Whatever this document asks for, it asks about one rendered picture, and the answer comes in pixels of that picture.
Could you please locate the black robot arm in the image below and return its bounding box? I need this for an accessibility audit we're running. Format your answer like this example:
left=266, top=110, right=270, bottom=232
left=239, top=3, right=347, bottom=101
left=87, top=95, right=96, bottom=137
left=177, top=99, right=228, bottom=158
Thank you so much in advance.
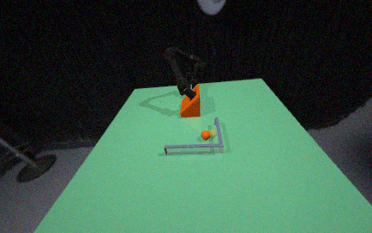
left=164, top=47, right=207, bottom=100

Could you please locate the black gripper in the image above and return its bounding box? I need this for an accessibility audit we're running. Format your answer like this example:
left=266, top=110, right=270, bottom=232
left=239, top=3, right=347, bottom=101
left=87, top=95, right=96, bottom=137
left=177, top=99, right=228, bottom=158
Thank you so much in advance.
left=190, top=71, right=200, bottom=89

